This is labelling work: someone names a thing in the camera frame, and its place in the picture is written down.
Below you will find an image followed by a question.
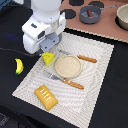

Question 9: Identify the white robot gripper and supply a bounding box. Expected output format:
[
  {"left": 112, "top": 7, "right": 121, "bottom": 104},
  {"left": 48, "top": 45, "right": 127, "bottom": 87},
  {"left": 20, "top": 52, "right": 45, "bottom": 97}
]
[{"left": 22, "top": 13, "right": 66, "bottom": 54}]

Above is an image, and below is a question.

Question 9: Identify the yellow cheese wedge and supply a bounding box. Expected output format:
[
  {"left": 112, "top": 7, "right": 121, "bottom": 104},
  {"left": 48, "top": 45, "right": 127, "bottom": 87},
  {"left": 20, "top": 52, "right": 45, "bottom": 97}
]
[{"left": 42, "top": 52, "right": 54, "bottom": 65}]

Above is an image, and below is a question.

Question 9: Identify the yellow toy banana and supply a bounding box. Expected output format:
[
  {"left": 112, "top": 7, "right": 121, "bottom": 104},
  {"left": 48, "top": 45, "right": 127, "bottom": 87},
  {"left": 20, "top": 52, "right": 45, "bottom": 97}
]
[{"left": 15, "top": 58, "right": 24, "bottom": 75}]

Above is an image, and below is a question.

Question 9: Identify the brown toy sausage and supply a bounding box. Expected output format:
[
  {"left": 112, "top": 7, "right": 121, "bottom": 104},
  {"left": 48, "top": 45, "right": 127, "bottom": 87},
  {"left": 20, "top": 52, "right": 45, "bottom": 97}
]
[{"left": 87, "top": 10, "right": 93, "bottom": 17}]

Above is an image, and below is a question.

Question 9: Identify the yellow toy bread loaf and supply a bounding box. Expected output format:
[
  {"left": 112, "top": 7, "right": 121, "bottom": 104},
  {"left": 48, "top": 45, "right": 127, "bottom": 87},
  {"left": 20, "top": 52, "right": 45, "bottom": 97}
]
[{"left": 34, "top": 85, "right": 58, "bottom": 110}]

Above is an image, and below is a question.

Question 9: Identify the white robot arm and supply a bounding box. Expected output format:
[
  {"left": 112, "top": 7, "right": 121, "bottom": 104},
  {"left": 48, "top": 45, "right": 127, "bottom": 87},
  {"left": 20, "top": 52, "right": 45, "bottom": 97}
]
[{"left": 14, "top": 0, "right": 66, "bottom": 54}]

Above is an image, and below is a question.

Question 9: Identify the beige round plate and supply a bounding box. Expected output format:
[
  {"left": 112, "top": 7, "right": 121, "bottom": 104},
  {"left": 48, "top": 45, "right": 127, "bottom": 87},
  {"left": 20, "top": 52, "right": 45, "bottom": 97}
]
[{"left": 55, "top": 55, "right": 82, "bottom": 78}]

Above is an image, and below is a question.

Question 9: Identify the black burner disc front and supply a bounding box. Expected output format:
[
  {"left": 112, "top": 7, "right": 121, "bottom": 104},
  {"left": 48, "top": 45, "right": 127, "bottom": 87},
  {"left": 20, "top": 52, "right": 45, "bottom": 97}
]
[{"left": 64, "top": 9, "right": 76, "bottom": 19}]

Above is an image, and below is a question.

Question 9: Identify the black burner disc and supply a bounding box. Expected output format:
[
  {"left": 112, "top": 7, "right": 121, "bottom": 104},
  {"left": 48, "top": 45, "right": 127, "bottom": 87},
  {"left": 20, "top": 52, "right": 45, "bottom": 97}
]
[
  {"left": 64, "top": 9, "right": 76, "bottom": 19},
  {"left": 88, "top": 1, "right": 104, "bottom": 8},
  {"left": 69, "top": 0, "right": 84, "bottom": 6}
]

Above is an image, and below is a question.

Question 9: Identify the black burner disc back left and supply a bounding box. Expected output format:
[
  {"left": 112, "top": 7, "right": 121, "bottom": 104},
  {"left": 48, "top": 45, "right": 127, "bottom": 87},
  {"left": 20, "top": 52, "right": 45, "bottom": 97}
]
[{"left": 69, "top": 0, "right": 84, "bottom": 6}]

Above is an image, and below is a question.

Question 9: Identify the white woven placemat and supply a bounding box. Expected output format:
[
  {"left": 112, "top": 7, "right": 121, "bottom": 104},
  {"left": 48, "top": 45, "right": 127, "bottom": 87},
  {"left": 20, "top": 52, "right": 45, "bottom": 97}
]
[{"left": 12, "top": 32, "right": 114, "bottom": 128}]

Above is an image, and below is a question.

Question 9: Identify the black burner disc back right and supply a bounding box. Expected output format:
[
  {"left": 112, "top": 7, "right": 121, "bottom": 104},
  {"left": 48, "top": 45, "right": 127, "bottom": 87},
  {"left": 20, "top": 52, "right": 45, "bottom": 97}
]
[{"left": 88, "top": 1, "right": 104, "bottom": 8}]

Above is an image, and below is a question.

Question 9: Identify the beige bowl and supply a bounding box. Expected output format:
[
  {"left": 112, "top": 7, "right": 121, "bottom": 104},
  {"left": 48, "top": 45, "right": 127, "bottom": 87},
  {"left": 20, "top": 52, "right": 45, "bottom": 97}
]
[{"left": 117, "top": 4, "right": 128, "bottom": 30}]

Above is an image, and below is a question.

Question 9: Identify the knife with wooden handle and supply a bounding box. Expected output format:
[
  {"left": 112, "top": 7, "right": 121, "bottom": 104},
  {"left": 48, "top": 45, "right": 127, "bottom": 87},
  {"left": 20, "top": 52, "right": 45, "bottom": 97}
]
[{"left": 58, "top": 49, "right": 98, "bottom": 64}]

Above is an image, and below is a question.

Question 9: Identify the fork with wooden handle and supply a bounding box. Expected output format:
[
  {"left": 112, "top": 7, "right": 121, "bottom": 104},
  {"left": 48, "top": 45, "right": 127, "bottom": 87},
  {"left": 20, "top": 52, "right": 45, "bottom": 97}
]
[{"left": 45, "top": 72, "right": 84, "bottom": 89}]

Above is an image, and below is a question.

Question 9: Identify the grey saucepan with handle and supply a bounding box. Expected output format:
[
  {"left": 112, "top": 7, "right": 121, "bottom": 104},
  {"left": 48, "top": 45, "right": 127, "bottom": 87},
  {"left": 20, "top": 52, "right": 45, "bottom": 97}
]
[{"left": 78, "top": 4, "right": 119, "bottom": 25}]

